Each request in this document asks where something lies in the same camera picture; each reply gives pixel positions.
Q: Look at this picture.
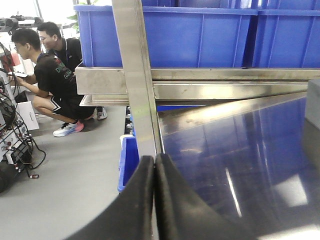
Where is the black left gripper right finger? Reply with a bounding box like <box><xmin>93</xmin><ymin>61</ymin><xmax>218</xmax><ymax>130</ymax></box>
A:
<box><xmin>154</xmin><ymin>153</ymin><xmax>255</xmax><ymax>240</ymax></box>

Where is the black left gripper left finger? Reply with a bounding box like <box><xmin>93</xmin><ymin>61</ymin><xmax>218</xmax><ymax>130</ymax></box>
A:
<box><xmin>67</xmin><ymin>156</ymin><xmax>154</xmax><ymax>240</ymax></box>

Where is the blue bin under table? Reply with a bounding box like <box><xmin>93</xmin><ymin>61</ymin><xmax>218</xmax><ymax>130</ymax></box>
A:
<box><xmin>117</xmin><ymin>134</ymin><xmax>141</xmax><ymax>193</ymax></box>

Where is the blue bin with red contents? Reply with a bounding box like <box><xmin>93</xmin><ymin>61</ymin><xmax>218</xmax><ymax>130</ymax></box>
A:
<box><xmin>74</xmin><ymin>4</ymin><xmax>258</xmax><ymax>68</ymax></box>

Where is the blue plastic bin on table shelf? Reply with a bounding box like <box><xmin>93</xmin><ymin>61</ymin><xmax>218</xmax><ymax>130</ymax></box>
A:
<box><xmin>252</xmin><ymin>9</ymin><xmax>320</xmax><ymax>68</ymax></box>

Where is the white box on floor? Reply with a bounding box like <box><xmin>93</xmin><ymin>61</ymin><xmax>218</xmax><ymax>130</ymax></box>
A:
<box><xmin>17</xmin><ymin>101</ymin><xmax>39</xmax><ymax>130</ymax></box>

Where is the crouching man in black tee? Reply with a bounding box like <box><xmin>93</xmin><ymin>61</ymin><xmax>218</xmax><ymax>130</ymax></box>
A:
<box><xmin>11</xmin><ymin>28</ymin><xmax>95</xmax><ymax>137</ymax></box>

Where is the man in black polo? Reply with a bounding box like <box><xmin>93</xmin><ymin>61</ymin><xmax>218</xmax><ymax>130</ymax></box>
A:
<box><xmin>36</xmin><ymin>21</ymin><xmax>108</xmax><ymax>121</ymax></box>

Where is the robot cart with cables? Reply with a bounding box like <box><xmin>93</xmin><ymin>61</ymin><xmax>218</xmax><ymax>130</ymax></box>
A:
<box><xmin>0</xmin><ymin>14</ymin><xmax>47</xmax><ymax>194</ymax></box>

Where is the stainless steel table frame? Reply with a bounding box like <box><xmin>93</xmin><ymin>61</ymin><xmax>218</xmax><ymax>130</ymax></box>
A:
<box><xmin>74</xmin><ymin>0</ymin><xmax>320</xmax><ymax>157</ymax></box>

